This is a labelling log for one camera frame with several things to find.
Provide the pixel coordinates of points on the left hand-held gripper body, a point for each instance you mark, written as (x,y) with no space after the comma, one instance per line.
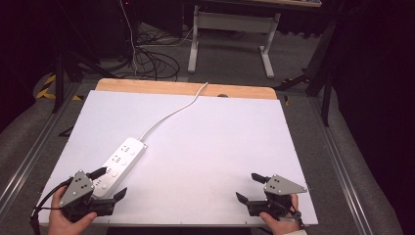
(76,189)

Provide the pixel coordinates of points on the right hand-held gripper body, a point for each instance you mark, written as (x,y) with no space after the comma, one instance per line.
(280,187)

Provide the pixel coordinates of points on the white power strip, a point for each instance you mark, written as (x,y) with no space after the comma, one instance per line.
(119,163)

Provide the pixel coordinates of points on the person's right hand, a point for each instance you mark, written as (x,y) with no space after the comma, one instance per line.
(280,225)

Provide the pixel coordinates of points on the person's left hand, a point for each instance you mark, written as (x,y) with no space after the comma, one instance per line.
(62,225)

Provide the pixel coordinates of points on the white sleeve cuff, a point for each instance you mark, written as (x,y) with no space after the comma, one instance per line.
(295,232)

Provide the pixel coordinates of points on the white board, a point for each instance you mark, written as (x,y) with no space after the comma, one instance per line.
(208,156)

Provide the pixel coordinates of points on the yellow black hazard tape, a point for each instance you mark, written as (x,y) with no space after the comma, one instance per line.
(45,91)

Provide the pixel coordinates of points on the black tripod stand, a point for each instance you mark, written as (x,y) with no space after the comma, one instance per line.
(59,78)

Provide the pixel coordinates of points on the black metal stand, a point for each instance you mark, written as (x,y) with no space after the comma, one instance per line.
(321,65)

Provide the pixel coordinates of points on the aluminium rail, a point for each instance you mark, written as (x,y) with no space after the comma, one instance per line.
(339,169)
(36,150)

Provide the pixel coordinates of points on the white table frame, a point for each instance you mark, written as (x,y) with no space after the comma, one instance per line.
(233,22)

